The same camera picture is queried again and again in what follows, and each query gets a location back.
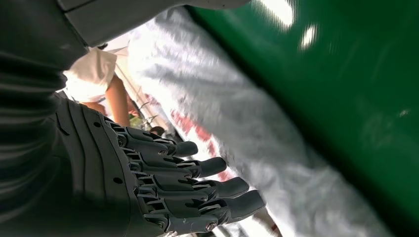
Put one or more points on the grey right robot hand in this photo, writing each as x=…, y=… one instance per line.
x=98, y=170

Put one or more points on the green conveyor belt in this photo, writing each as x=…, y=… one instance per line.
x=343, y=81

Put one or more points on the person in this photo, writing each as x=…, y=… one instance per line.
x=88, y=72

